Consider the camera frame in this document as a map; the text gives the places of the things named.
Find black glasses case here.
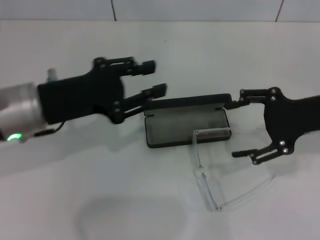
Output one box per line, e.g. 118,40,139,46
143,93,233,149

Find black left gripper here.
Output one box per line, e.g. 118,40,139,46
37,56,157,125

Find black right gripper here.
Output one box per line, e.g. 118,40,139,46
225,86,320,166

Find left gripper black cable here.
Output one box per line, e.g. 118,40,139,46
32,121,64,137

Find clear white glasses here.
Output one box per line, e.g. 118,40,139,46
191,126,276,213

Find left gripper silver connector stud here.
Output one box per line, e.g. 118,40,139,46
46,67,58,82

